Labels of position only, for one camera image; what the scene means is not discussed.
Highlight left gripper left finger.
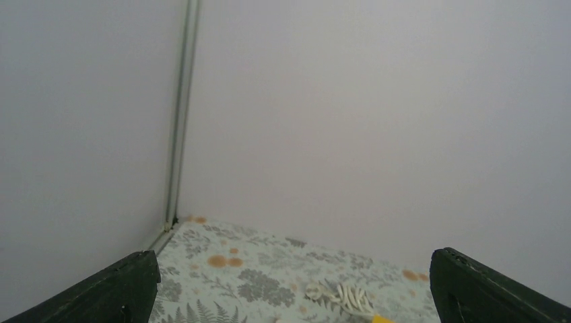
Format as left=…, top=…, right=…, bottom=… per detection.
left=6, top=250, right=161, bottom=323

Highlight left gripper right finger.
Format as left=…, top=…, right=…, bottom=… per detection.
left=430, top=248, right=570, bottom=323

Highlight yellow cube power socket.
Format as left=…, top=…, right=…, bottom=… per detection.
left=371, top=315, right=394, bottom=323

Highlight floral table cloth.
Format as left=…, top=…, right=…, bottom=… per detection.
left=150, top=217, right=439, bottom=322

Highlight white coiled cable back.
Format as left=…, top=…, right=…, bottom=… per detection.
left=305, top=281, right=378, bottom=320

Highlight corner aluminium post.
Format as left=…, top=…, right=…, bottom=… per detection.
left=149, top=1, right=203, bottom=254

